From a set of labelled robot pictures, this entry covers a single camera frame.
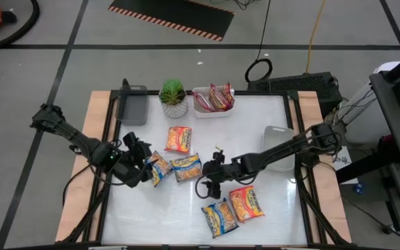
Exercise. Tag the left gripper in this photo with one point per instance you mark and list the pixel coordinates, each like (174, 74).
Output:
(130, 173)

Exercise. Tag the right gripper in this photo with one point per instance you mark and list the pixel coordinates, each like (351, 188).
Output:
(219, 172)

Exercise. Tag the blue Maruchan noodle pack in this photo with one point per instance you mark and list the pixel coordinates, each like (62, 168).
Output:
(219, 218)
(161, 170)
(187, 168)

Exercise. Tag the orange Maruchan noodle pack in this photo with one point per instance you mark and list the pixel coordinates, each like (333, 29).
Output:
(178, 140)
(246, 204)

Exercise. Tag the red Maruchan noodle pack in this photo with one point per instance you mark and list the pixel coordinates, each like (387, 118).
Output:
(202, 101)
(217, 99)
(228, 93)

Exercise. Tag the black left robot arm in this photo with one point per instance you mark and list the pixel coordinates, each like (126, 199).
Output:
(82, 140)

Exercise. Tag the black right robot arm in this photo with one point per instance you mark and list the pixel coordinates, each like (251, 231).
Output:
(276, 152)

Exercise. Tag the white plastic bin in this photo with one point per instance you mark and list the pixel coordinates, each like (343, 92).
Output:
(276, 135)
(214, 114)

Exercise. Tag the grey translucent plastic bin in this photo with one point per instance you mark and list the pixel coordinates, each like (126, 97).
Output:
(134, 107)

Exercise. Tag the succulent in white patterned pot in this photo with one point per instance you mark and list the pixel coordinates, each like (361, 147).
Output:
(174, 107)

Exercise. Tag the plywood side board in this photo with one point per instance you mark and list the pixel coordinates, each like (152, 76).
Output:
(307, 104)
(97, 104)

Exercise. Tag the white paper sheet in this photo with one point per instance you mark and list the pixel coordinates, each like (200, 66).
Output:
(346, 166)

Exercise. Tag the small blue object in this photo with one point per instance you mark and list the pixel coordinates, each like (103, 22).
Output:
(358, 189)

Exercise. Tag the black striped floor mat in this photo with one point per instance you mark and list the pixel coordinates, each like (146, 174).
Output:
(175, 14)

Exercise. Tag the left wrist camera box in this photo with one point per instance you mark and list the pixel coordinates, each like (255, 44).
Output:
(135, 144)

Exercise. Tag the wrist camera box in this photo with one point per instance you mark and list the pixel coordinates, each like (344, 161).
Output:
(213, 190)
(135, 144)

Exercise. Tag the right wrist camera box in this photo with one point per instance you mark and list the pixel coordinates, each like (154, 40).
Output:
(213, 190)

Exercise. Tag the black metal table frame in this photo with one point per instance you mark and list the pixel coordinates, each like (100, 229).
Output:
(255, 93)

